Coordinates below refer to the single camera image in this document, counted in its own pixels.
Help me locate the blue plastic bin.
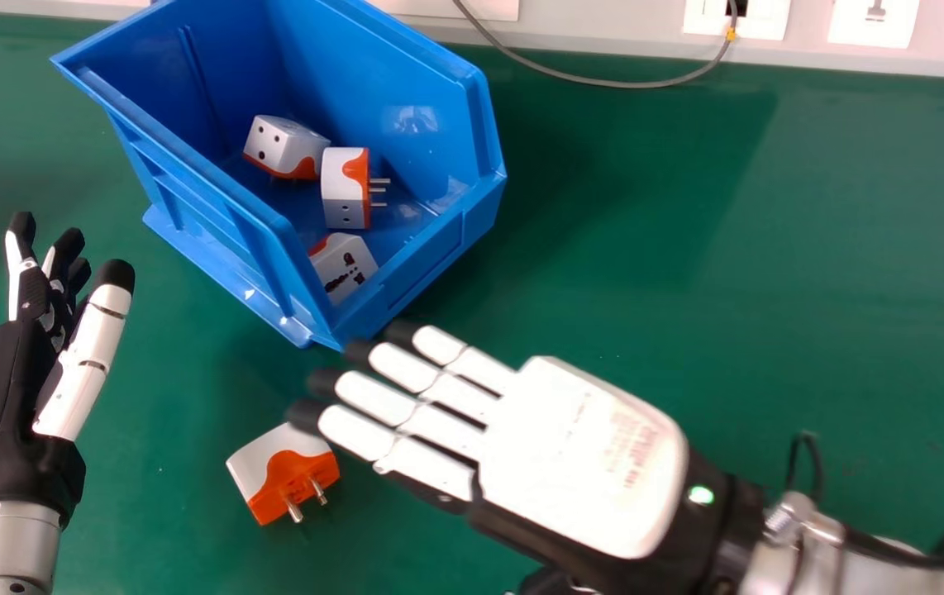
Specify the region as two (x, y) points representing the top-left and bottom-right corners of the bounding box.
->
(50, 0), (508, 350)

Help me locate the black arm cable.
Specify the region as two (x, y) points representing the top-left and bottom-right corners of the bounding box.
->
(784, 431), (944, 570)

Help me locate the grey cable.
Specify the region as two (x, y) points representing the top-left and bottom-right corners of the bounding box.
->
(451, 0), (739, 90)

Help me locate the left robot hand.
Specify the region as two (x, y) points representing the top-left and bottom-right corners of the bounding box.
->
(0, 212), (136, 530)

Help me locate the white socket strip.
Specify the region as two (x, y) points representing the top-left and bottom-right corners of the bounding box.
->
(681, 0), (792, 42)

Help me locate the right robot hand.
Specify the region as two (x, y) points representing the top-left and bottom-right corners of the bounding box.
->
(285, 321), (768, 595)

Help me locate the white-and-orange plug adapter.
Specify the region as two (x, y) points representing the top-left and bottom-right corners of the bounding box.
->
(242, 115), (331, 181)
(225, 421), (341, 526)
(321, 147), (392, 231)
(308, 232), (379, 307)

